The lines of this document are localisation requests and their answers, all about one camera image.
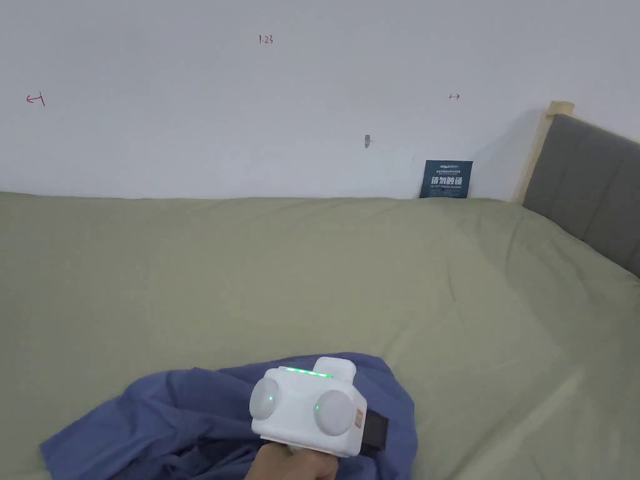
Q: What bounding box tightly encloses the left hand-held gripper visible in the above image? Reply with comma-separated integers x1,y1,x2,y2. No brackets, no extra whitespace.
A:
249,355,391,459

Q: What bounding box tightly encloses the dark blue shirt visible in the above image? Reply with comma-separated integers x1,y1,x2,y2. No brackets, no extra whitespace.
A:
39,353,419,480

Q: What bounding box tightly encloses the person's left hand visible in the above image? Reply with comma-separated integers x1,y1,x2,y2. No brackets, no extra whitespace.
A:
247,442,343,480

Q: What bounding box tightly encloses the bed with pale green sheet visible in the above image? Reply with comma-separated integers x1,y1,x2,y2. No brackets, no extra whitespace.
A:
0,191,640,480

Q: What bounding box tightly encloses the grey padded headboard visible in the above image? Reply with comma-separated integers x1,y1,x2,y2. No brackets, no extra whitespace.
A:
509,100,640,279

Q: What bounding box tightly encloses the dark blue wall sign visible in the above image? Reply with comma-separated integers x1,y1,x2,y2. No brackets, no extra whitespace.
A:
419,159,475,199

